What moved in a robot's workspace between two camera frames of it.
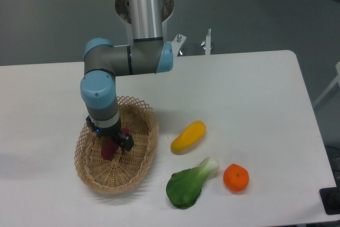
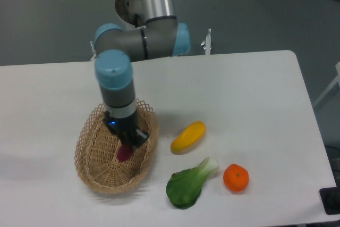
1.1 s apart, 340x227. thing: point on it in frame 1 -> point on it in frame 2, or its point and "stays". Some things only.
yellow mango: x=192 y=134 stays
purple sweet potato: x=110 y=146 -> x=124 y=153
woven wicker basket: x=119 y=173 stays
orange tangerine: x=236 y=177 stays
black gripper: x=126 y=141 -> x=125 y=128
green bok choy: x=184 y=187 stays
